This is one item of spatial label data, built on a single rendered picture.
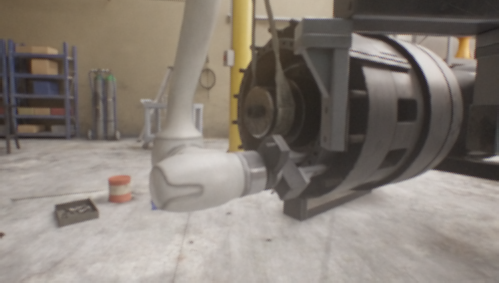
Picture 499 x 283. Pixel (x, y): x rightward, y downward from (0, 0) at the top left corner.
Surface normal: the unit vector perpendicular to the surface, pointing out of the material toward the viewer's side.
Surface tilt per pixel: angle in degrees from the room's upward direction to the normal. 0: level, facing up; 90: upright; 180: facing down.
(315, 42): 90
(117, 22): 90
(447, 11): 90
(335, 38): 90
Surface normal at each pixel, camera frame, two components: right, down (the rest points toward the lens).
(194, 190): 0.42, 0.07
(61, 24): 0.13, 0.08
